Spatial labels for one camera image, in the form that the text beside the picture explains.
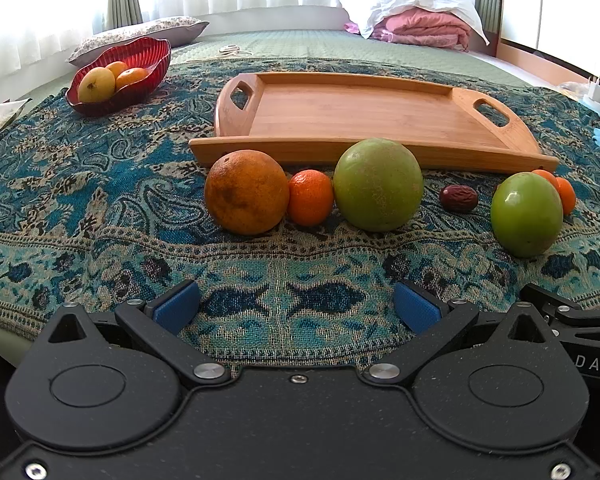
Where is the green quilted mattress cover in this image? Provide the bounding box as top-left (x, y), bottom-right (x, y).
top-left (172, 30), bottom-right (527, 87)

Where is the orange in bowl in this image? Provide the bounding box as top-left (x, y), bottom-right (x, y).
top-left (116, 67), bottom-right (148, 91)
top-left (106, 61), bottom-right (129, 78)

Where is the yellow mango in bowl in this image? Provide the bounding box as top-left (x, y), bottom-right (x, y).
top-left (78, 67), bottom-right (116, 103)

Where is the small green apple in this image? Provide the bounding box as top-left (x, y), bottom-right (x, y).
top-left (491, 172), bottom-right (564, 258)

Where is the floral grey pillow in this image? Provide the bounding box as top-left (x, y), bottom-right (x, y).
top-left (67, 16), bottom-right (209, 67)

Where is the dark red jujube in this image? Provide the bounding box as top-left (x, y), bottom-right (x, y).
top-left (439, 184), bottom-right (479, 214)

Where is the pink folded blanket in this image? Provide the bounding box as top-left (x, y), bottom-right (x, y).
top-left (370, 8), bottom-right (478, 52)

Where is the wooden serving tray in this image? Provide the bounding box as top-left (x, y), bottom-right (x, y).
top-left (189, 72), bottom-right (558, 174)

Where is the front orange in bowl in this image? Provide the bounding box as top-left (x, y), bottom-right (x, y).
top-left (116, 67), bottom-right (148, 91)

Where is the large green apple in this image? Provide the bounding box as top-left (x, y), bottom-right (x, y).
top-left (332, 138), bottom-right (424, 232)

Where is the small tangerine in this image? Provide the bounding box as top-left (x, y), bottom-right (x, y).
top-left (287, 169), bottom-right (335, 228)

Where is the large brownish orange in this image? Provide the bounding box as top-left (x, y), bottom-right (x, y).
top-left (204, 150), bottom-right (289, 235)

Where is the red glass fruit bowl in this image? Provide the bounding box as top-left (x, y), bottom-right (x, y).
top-left (66, 37), bottom-right (171, 117)

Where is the teal paisley patterned cloth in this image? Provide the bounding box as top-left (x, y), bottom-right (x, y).
top-left (0, 58), bottom-right (600, 364)

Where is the back orange in bowl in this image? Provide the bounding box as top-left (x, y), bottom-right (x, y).
top-left (106, 61), bottom-right (129, 78)

